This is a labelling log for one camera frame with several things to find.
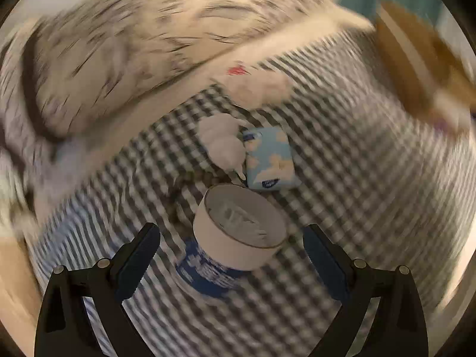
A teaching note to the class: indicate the zebra striped pillow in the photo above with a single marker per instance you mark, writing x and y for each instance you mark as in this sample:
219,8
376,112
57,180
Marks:
297,37

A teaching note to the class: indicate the cardboard box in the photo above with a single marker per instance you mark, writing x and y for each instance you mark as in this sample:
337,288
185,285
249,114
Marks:
416,67

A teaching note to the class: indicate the grey checkered blanket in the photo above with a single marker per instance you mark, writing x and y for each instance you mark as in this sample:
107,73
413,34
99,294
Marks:
372,193

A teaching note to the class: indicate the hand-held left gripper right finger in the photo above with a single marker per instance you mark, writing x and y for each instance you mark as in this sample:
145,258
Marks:
327,264

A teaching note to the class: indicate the floral quilt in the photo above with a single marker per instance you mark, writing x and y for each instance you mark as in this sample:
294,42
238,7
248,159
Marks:
148,44

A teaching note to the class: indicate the white tub with blue label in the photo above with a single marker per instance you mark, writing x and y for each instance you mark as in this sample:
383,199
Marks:
230,245

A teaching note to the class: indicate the white tissue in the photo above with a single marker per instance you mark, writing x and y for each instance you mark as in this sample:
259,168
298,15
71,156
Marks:
221,141

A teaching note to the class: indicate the white cloth with red label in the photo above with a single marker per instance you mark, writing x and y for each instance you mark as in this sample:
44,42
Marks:
260,85

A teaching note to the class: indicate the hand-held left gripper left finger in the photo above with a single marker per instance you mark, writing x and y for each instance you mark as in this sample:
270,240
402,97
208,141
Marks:
135,264

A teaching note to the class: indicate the light blue tissue packet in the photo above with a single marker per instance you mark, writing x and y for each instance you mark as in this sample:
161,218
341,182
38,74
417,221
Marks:
269,160

